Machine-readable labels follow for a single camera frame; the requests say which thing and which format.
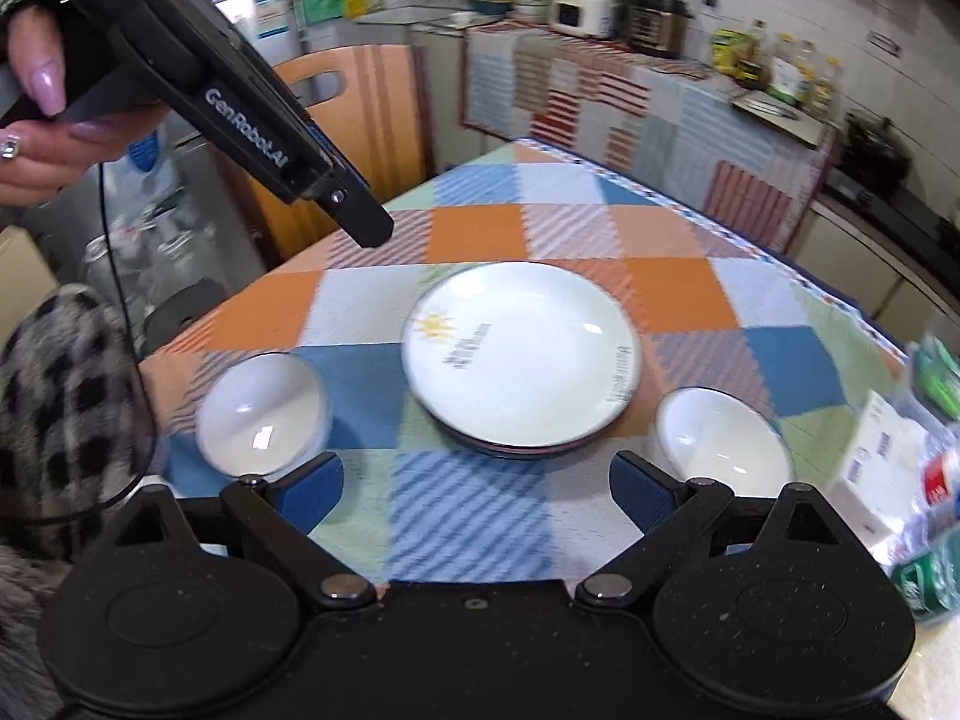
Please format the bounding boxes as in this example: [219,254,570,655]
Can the white tissue pack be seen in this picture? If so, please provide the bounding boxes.
[825,390,929,561]

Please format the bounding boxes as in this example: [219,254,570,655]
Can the silver pressure cooker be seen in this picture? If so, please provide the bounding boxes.
[620,0,692,59]

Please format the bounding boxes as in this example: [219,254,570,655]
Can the colourful patchwork tablecloth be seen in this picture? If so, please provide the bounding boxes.
[145,140,905,582]

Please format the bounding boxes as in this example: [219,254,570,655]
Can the left hand pink nails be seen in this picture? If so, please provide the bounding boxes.
[0,7,169,208]

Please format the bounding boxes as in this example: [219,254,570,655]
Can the white morning honey plate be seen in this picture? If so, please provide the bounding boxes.
[400,262,643,457]

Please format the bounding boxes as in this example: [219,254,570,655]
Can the green label water bottle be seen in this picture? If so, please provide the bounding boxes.
[892,533,958,622]

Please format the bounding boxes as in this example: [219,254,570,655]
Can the white rice cooker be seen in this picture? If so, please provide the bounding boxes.
[548,0,617,39]

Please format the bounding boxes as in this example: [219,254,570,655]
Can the orange wooden chair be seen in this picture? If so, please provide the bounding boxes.
[215,44,434,268]

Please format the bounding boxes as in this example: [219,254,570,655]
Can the black wok on stove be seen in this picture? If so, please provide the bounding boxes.
[839,110,913,197]

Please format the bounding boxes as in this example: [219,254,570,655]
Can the plastic bag green items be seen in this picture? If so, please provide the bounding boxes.
[907,333,960,426]

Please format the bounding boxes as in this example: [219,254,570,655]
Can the striped patchwork counter cover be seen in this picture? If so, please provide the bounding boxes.
[462,20,832,252]

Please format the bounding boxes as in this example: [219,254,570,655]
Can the white bowl black rim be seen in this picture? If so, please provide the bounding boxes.
[651,387,796,497]

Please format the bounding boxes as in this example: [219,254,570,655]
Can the checkered fuzzy sleeve forearm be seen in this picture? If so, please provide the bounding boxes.
[2,284,158,718]

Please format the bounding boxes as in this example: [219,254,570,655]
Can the red label water bottle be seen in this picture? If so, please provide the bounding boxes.
[921,442,958,538]

